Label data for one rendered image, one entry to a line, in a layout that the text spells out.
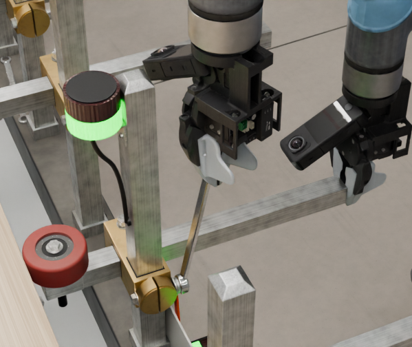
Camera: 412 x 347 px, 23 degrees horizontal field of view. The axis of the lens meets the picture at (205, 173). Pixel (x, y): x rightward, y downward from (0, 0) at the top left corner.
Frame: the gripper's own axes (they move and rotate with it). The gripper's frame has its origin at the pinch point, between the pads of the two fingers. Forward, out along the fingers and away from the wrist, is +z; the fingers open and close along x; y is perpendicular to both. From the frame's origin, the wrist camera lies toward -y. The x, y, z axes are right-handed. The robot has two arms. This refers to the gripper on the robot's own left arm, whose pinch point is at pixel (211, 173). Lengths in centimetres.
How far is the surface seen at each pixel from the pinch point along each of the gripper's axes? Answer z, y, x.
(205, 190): 2.9, -0.7, -0.4
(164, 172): 100, -89, 69
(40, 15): 5.0, -47.6, 10.5
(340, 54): 99, -90, 142
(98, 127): -11.8, -4.1, -12.6
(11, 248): 11.6, -16.7, -18.5
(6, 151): 39, -61, 8
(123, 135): -8.2, -4.6, -9.0
